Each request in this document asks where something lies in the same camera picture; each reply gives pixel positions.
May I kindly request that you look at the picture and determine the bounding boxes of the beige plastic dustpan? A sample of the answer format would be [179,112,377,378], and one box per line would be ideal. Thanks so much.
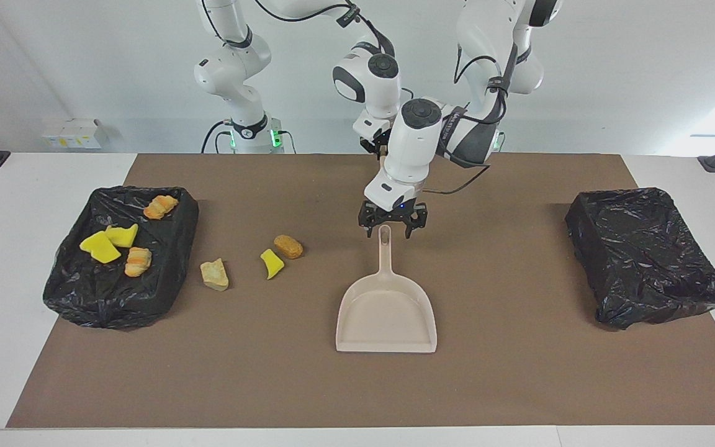
[335,225,438,354]

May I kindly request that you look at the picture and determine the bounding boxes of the pale bread chunk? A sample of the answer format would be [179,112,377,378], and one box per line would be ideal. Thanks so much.
[200,258,230,292]

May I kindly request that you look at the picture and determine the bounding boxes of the orange striped croissant toy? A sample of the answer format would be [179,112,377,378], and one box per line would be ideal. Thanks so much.
[143,194,180,220]

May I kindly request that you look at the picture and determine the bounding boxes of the pale striped croissant toy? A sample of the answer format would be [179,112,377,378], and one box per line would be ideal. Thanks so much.
[124,246,153,278]

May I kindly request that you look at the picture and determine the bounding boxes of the notched yellow sponge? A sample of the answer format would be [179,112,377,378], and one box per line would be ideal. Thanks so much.
[105,223,139,248]

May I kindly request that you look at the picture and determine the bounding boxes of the yellow sponge wedge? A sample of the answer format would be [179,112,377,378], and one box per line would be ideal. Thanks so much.
[79,231,122,264]

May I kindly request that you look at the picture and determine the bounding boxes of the bin with black bag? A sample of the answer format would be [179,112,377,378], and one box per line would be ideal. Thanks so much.
[43,185,200,330]
[565,187,715,331]

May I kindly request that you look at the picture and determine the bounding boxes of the brown peanut-shaped bread toy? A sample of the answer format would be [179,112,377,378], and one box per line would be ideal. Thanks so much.
[273,234,304,260]

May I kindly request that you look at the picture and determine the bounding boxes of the curved yellow sponge piece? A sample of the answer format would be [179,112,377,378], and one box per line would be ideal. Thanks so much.
[260,248,285,281]

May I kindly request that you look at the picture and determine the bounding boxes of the brown table mat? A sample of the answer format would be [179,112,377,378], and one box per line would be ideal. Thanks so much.
[6,153,715,429]

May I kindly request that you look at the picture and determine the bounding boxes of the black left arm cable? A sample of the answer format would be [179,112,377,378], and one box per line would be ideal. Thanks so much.
[423,53,508,195]

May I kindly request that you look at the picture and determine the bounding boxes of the black base power cable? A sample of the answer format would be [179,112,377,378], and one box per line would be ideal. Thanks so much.
[201,120,234,154]

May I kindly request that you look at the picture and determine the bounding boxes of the white wall socket box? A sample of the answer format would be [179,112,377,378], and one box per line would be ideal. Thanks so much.
[43,119,102,150]

